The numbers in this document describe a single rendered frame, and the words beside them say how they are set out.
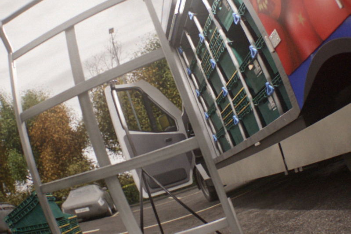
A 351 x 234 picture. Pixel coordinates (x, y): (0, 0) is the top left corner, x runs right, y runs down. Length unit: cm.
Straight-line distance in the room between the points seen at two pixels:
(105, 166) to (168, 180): 401
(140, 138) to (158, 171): 53
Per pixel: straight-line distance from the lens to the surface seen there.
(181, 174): 505
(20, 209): 312
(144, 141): 498
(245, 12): 234
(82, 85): 99
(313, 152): 174
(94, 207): 1065
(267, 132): 221
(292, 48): 161
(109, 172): 93
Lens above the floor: 51
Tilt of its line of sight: 13 degrees up
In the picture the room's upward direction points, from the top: 21 degrees counter-clockwise
